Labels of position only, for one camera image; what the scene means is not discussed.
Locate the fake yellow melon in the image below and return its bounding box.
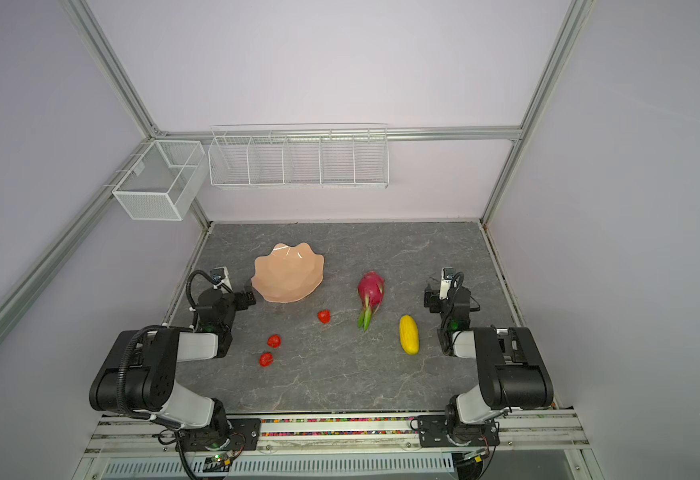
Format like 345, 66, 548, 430
399, 315, 420, 355

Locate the fake red cherry front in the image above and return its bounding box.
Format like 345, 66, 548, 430
267, 335, 282, 348

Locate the fake red cherry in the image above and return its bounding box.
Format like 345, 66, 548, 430
267, 335, 282, 348
317, 310, 331, 324

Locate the fake pink dragon fruit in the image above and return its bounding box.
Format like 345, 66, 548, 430
357, 272, 385, 331

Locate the fake red strawberry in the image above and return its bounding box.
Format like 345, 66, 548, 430
259, 352, 274, 367

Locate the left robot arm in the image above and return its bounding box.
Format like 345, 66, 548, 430
89, 287, 261, 457

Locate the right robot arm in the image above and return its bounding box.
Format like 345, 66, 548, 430
416, 286, 554, 448

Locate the pink scalloped fruit bowl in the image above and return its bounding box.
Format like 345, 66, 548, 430
251, 243, 325, 304

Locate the white mesh box basket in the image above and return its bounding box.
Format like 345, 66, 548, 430
113, 140, 209, 221

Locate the white vented cover strip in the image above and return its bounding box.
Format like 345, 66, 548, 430
100, 453, 456, 479

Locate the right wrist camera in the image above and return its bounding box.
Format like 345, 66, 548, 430
439, 267, 456, 300

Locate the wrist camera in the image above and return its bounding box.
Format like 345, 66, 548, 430
439, 267, 456, 300
210, 266, 232, 290

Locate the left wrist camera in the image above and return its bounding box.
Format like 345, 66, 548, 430
210, 266, 232, 290

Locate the black ribbed cable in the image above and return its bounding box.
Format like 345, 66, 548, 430
185, 269, 222, 310

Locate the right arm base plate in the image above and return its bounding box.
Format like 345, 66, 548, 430
410, 414, 500, 448

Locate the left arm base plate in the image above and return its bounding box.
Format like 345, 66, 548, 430
177, 417, 262, 453

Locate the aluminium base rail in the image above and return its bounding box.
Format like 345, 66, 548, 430
82, 409, 591, 460

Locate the white wire rack basket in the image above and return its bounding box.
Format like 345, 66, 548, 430
207, 123, 390, 188

